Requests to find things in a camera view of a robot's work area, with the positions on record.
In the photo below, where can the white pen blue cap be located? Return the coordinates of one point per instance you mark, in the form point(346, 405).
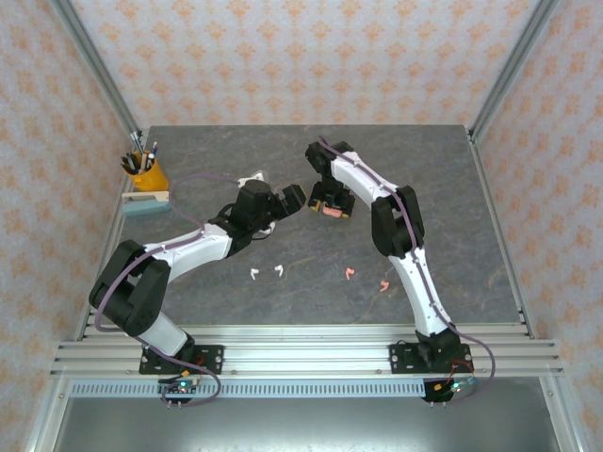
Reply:
point(151, 153)

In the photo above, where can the aluminium corner post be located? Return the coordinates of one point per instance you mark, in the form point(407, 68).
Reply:
point(516, 61)
point(94, 61)

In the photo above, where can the teal and cream stapler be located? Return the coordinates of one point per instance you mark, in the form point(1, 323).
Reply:
point(146, 207)

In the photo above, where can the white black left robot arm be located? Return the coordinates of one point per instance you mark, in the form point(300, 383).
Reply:
point(188, 249)

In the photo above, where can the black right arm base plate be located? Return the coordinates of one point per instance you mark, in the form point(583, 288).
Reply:
point(400, 358)

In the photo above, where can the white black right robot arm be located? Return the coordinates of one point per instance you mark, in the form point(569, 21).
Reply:
point(424, 292)

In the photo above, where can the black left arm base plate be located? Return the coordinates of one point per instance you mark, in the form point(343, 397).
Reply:
point(214, 353)

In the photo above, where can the pink earbud charging case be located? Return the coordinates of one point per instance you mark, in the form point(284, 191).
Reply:
point(332, 213)

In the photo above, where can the yellow pen holder cup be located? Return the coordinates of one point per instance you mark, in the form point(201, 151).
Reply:
point(151, 179)

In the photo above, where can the grey metal sheet panel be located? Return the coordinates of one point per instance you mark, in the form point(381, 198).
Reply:
point(306, 424)

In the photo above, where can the black pen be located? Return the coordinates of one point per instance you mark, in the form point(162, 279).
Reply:
point(128, 162)

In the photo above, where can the white earbud charging case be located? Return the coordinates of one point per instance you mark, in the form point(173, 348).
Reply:
point(269, 229)

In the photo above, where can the aluminium extrusion table frame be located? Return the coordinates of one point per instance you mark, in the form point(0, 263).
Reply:
point(306, 358)

